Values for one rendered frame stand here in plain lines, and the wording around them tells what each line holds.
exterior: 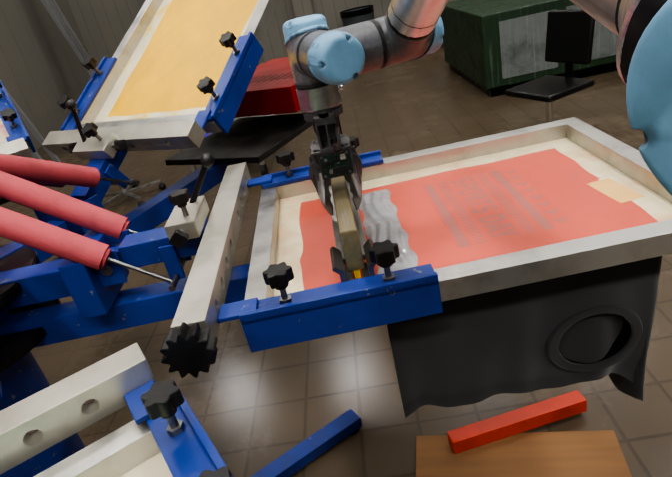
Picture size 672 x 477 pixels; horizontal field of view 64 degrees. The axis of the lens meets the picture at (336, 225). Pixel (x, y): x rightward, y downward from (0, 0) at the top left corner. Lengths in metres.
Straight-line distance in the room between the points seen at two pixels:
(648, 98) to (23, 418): 0.71
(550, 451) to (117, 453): 1.39
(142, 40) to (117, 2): 8.38
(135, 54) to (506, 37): 3.94
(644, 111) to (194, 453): 0.55
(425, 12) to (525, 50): 4.67
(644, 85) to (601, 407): 1.80
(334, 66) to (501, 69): 4.65
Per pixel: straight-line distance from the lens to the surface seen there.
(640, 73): 0.26
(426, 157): 1.32
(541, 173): 1.23
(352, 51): 0.81
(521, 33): 5.41
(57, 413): 0.76
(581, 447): 1.88
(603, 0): 0.32
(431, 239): 1.01
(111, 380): 0.76
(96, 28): 10.60
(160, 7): 2.14
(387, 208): 1.14
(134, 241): 1.12
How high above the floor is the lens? 1.44
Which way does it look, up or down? 26 degrees down
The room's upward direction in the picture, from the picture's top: 13 degrees counter-clockwise
